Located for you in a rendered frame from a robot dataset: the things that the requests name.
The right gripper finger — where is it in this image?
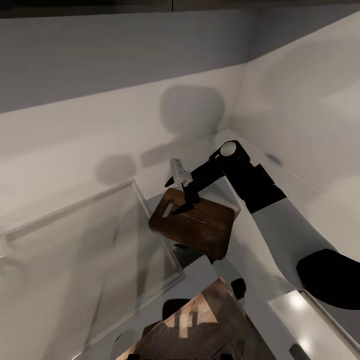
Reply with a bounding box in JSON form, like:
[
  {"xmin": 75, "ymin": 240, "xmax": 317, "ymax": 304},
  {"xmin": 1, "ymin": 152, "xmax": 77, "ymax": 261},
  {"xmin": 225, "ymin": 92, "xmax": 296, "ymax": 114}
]
[
  {"xmin": 171, "ymin": 197, "xmax": 194, "ymax": 215},
  {"xmin": 165, "ymin": 177, "xmax": 174, "ymax": 188}
]

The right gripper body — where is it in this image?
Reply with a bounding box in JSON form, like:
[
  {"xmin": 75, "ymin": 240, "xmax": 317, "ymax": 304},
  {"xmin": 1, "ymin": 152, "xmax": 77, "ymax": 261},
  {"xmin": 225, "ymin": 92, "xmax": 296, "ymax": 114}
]
[{"xmin": 182, "ymin": 167, "xmax": 212, "ymax": 205}]

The cutting board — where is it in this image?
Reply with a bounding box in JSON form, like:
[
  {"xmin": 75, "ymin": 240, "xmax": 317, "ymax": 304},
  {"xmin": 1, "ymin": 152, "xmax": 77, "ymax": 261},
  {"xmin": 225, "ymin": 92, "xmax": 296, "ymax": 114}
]
[{"xmin": 148, "ymin": 187, "xmax": 235, "ymax": 259}]

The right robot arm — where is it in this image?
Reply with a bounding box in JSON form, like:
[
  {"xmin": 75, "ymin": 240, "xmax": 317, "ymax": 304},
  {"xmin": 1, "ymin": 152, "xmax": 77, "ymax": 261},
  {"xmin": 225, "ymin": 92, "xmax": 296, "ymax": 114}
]
[{"xmin": 165, "ymin": 140, "xmax": 360, "ymax": 346}]

